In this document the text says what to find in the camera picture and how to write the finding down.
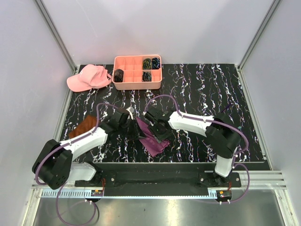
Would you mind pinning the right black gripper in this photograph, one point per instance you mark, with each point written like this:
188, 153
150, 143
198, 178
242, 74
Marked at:
160, 137

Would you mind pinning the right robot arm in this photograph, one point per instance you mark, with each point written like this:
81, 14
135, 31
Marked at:
223, 138

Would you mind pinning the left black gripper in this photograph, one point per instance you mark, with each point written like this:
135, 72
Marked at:
136, 133

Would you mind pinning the brown cloth napkin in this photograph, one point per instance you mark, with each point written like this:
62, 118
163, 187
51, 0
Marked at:
87, 124

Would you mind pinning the purple cloth napkin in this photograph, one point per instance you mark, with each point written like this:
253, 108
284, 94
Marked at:
149, 142

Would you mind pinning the pink baseball cap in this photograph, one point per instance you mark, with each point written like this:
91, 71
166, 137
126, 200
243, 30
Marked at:
90, 77

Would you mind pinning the dark rolled sock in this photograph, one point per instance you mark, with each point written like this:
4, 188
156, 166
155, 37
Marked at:
118, 75

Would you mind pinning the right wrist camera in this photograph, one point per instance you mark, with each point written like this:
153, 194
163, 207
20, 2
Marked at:
155, 115

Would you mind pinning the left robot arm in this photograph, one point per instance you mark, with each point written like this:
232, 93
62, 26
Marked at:
55, 164

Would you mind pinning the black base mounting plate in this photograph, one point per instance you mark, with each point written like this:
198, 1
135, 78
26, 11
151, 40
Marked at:
159, 179

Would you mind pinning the pink divided organizer box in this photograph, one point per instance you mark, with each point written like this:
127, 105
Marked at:
141, 72

